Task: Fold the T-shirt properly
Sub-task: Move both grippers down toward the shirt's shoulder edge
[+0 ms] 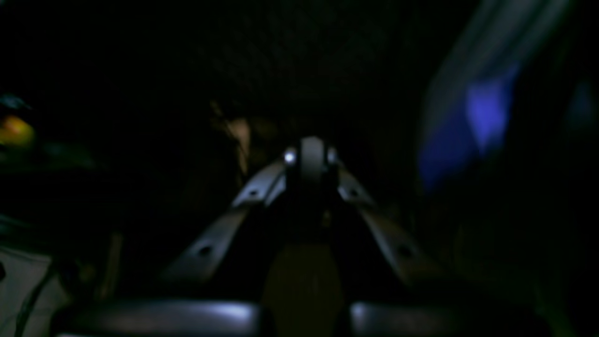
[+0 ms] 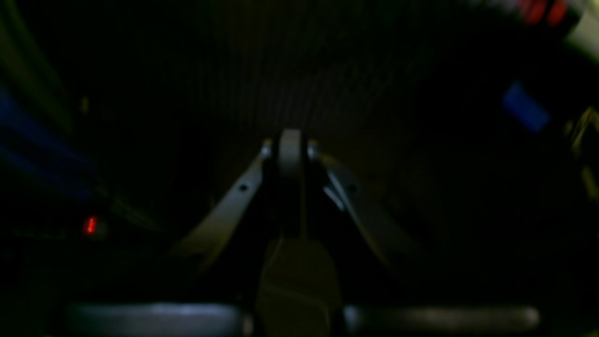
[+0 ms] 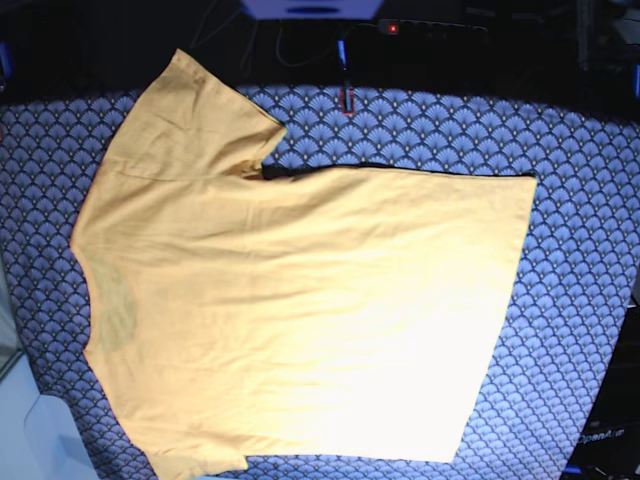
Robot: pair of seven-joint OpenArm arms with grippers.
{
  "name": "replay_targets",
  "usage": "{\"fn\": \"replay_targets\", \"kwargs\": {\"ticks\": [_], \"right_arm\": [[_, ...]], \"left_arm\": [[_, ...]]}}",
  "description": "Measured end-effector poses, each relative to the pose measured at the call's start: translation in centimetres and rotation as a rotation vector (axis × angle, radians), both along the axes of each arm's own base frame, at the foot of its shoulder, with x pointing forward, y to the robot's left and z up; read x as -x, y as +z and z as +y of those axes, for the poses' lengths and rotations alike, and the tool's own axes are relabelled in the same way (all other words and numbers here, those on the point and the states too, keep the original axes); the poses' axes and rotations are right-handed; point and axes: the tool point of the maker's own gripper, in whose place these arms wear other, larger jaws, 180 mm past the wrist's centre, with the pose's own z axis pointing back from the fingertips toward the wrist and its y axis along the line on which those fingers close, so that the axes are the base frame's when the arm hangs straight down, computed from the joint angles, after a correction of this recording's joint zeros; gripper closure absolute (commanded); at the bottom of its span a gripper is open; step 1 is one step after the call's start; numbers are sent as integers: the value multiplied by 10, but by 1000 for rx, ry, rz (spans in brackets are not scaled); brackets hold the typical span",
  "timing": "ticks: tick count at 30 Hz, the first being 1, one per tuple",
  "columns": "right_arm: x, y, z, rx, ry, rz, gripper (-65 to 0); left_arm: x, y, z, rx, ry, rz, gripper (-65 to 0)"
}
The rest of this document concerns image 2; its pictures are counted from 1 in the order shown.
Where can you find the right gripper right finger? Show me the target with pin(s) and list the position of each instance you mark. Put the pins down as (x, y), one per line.
(383, 236)

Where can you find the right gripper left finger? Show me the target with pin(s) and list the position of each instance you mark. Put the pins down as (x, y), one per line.
(212, 235)

